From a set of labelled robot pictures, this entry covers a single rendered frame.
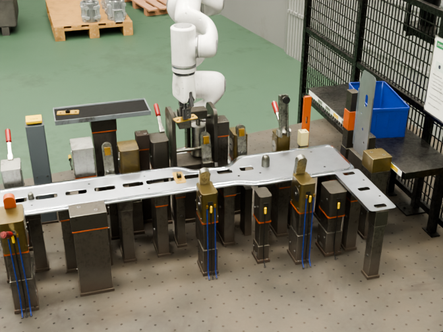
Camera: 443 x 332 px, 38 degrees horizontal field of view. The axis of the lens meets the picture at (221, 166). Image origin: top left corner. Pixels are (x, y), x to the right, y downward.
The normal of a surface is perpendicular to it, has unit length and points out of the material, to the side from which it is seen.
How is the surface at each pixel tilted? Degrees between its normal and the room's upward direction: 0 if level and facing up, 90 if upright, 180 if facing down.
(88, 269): 90
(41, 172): 90
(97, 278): 90
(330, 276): 0
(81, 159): 90
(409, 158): 0
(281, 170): 0
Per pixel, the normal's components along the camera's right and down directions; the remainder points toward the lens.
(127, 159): 0.28, 0.45
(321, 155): 0.00, -0.88
